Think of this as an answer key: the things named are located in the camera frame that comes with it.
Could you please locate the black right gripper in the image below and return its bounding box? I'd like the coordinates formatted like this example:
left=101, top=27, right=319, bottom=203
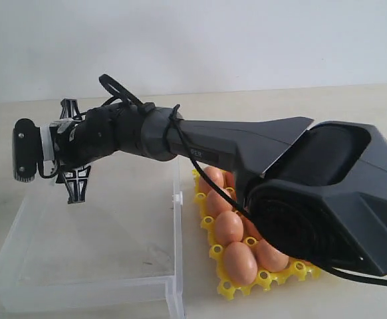
left=49, top=98, right=96, bottom=203

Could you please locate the brown egg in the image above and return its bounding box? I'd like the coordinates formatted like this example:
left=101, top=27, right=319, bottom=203
left=198, top=166, right=225, bottom=195
left=225, top=171, right=235, bottom=189
left=223, top=242, right=258, bottom=286
left=242, top=216, right=262, bottom=241
left=205, top=190, right=233, bottom=218

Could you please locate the brown egg second row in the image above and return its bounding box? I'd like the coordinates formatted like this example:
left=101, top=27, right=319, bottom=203
left=214, top=211, right=244, bottom=246

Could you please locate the brown egg front corner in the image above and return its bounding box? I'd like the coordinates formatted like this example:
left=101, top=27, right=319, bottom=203
left=255, top=239, right=289, bottom=272

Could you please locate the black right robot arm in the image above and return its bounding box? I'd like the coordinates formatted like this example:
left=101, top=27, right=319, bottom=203
left=50, top=102, right=387, bottom=276

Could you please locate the clear plastic bin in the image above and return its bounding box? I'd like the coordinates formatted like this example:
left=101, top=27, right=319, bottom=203
left=0, top=154, right=184, bottom=318

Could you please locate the yellow plastic egg tray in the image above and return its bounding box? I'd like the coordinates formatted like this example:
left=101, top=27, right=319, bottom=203
left=192, top=169, right=321, bottom=300

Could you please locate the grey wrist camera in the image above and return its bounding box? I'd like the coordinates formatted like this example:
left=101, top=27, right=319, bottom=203
left=12, top=118, right=59, bottom=183

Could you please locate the black camera cable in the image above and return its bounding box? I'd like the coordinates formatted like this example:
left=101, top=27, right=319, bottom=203
left=37, top=73, right=387, bottom=289

